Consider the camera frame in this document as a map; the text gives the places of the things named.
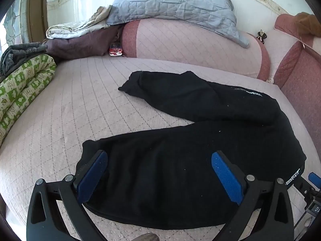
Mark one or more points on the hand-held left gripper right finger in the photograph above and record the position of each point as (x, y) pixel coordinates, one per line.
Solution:
(227, 178)

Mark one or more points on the dark hair bow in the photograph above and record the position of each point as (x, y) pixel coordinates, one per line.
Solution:
(262, 36)

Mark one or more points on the grey-blue quilted blanket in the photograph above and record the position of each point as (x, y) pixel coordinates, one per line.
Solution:
(175, 2)

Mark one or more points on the cream fabric tassel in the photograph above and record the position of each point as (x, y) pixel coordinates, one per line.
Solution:
(269, 80)

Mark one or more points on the cream folded blanket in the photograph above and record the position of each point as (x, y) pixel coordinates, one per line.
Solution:
(65, 31)

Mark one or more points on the pink quilted bed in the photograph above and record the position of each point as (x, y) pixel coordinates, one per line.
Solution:
(75, 105)

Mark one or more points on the small red box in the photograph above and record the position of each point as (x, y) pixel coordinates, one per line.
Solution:
(115, 50)

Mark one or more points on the patterned glass window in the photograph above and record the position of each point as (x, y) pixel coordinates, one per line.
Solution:
(15, 22)

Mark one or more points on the green printed blanket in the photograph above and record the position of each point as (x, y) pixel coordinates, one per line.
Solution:
(22, 85)

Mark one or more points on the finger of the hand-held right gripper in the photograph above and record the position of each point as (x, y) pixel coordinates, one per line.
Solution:
(304, 185)
(316, 177)

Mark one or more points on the red pink headboard cushion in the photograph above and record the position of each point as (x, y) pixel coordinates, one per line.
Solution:
(301, 85)
(286, 23)

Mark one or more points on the pink red bolster pillow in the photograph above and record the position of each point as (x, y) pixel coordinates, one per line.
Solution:
(188, 45)

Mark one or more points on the purple pillow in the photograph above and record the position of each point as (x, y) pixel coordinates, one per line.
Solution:
(85, 45)

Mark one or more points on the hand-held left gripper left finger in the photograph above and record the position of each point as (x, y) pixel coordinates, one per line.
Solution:
(92, 178)

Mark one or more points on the black pants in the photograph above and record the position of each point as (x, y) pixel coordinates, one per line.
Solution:
(175, 168)

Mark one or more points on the dark grey garment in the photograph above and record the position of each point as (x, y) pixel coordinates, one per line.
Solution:
(17, 55)

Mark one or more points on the brown cloth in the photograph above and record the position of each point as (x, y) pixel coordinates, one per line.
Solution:
(308, 22)

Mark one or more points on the brown slipper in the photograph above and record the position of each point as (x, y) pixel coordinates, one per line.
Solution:
(146, 237)

